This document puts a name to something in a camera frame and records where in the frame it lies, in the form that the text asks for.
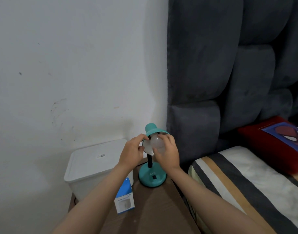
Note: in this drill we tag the person's right hand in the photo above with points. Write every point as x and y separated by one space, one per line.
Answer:
168 153

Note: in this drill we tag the person's left hand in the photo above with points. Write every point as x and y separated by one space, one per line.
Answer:
130 151

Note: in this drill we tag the person's right thumb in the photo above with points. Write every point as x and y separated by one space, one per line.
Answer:
157 151

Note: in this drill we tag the person's right middle finger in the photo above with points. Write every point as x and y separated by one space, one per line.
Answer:
169 140

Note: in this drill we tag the person's left thumb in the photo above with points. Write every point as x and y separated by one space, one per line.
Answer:
141 151

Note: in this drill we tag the white light bulb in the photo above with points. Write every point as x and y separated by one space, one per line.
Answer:
157 144

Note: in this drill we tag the teal desk lamp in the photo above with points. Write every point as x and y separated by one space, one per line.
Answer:
152 173

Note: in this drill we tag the person's right forearm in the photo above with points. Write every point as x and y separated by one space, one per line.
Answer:
212 204

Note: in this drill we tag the person's left forearm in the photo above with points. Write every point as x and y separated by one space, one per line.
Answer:
100 199

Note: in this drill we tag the white plastic storage box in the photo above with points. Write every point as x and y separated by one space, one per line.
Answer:
95 168

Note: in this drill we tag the blue and white bulb box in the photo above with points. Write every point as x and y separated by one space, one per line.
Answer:
124 197

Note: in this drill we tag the brown bedside table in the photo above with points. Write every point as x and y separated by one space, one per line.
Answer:
151 209

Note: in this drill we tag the striped bed sheet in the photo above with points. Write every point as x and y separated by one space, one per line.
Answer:
246 192

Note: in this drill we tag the dark grey padded headboard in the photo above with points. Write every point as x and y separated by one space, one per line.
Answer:
234 70

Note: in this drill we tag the red cartoon print pillow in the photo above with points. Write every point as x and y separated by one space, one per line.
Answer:
275 143

